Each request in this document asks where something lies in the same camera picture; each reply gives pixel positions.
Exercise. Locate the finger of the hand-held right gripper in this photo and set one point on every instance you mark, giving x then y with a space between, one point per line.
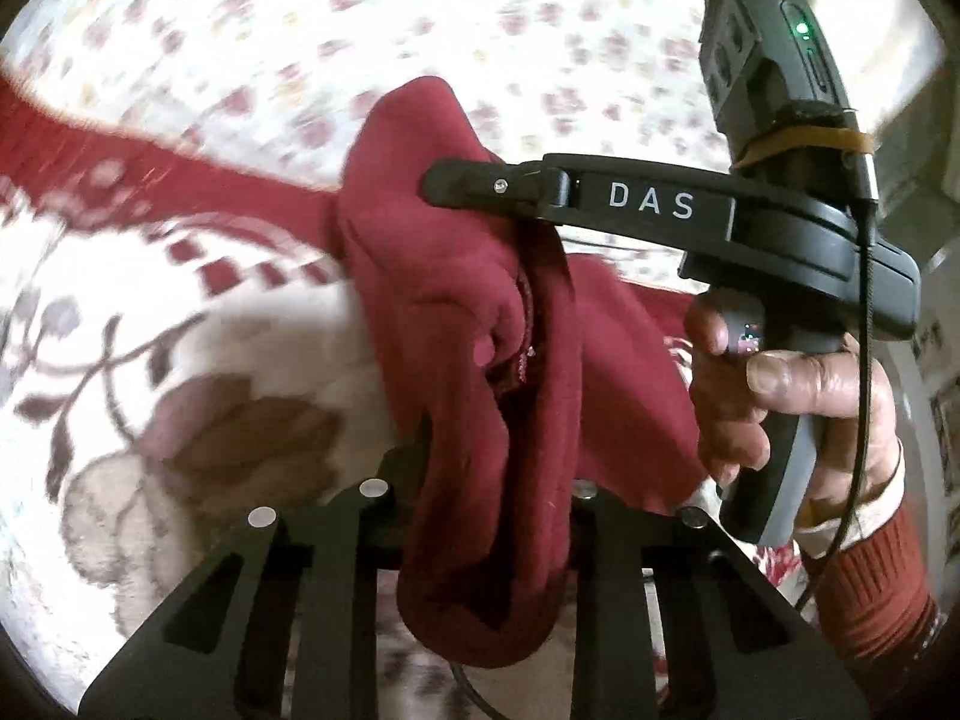
480 184

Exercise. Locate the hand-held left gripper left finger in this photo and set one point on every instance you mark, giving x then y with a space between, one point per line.
352 540

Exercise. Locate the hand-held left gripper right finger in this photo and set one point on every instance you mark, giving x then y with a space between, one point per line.
607 540

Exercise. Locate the dark red knit sweater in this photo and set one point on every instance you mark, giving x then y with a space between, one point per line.
450 315

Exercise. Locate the person's right forearm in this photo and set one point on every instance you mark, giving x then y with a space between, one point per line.
877 577

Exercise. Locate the person's right hand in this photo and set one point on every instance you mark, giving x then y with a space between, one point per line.
810 390

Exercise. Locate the yellow rubber band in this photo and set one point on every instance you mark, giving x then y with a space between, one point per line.
802 139

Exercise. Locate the floral blanket with red border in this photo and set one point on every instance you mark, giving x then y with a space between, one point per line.
225 360

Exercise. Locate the white pink floral bedsheet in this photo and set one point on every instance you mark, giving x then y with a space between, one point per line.
300 30

